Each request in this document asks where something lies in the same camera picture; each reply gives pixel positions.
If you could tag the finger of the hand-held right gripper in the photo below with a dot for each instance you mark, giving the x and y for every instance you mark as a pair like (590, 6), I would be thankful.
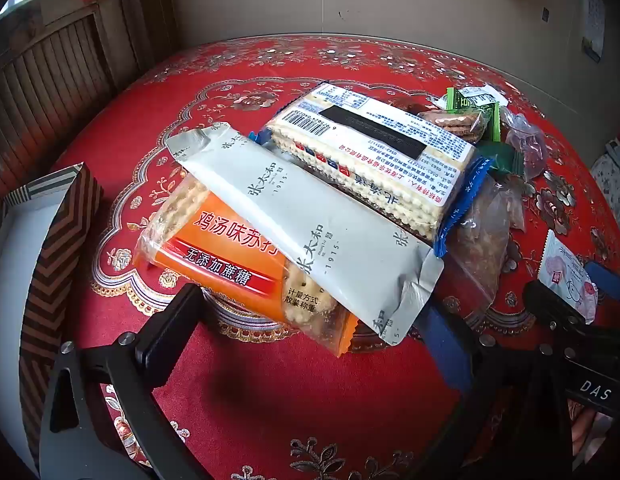
(607, 282)
(555, 315)

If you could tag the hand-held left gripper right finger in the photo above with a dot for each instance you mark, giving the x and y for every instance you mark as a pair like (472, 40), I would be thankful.
(442, 345)

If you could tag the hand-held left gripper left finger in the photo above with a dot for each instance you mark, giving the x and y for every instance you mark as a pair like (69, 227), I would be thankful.
(165, 335)

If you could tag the pink and white snack packet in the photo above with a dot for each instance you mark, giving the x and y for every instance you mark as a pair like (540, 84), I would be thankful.
(565, 270)

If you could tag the orange cracker packet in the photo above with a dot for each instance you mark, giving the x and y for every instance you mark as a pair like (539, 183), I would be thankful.
(215, 260)

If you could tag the striped cardboard box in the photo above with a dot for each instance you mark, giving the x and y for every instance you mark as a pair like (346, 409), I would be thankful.
(45, 270)

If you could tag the clear packet purple contents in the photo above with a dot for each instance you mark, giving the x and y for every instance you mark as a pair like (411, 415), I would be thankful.
(530, 142)

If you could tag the long grey snack packet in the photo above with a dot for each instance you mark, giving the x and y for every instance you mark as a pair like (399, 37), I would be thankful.
(290, 210)

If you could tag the clear biscuit packet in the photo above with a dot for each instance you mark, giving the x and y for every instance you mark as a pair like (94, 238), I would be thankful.
(450, 122)

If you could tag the white cracker packet blue ends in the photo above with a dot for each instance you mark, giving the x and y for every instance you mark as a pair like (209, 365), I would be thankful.
(370, 130)

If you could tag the green and white snack packet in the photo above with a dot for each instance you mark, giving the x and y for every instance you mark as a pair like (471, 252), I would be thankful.
(457, 99)

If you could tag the floral grey cloth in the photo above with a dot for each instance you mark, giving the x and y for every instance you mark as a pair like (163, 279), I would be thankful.
(612, 180)

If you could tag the wooden slatted door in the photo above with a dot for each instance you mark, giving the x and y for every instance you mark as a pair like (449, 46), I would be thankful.
(50, 70)

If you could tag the wall calendar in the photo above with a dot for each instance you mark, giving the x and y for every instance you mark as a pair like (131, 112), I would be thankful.
(592, 20)

